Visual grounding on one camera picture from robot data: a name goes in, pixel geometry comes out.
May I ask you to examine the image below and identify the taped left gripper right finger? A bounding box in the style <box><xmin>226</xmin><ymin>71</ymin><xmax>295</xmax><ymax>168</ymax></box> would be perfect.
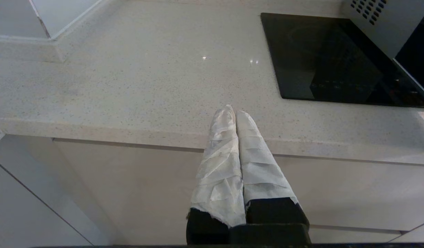
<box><xmin>235</xmin><ymin>110</ymin><xmax>310</xmax><ymax>226</ymax></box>

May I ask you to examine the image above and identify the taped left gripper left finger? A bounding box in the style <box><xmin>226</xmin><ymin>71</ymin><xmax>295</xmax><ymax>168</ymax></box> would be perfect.
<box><xmin>186</xmin><ymin>104</ymin><xmax>247</xmax><ymax>245</ymax></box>

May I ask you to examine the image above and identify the silver microwave oven body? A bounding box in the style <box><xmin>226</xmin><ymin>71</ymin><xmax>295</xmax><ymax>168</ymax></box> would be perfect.
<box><xmin>343</xmin><ymin>0</ymin><xmax>424</xmax><ymax>60</ymax></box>

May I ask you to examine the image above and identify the beige cabinet drawer front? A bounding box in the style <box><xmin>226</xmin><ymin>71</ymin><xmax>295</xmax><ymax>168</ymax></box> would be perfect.
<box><xmin>53</xmin><ymin>138</ymin><xmax>424</xmax><ymax>246</ymax></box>

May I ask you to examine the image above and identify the black square mat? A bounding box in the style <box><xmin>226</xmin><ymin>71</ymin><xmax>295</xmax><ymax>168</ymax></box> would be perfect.
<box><xmin>261</xmin><ymin>13</ymin><xmax>424</xmax><ymax>108</ymax></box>

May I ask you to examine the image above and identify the white cabinet side panel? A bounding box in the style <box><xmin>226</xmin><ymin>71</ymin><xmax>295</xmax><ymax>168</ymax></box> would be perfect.
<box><xmin>0</xmin><ymin>134</ymin><xmax>126</xmax><ymax>248</ymax></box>

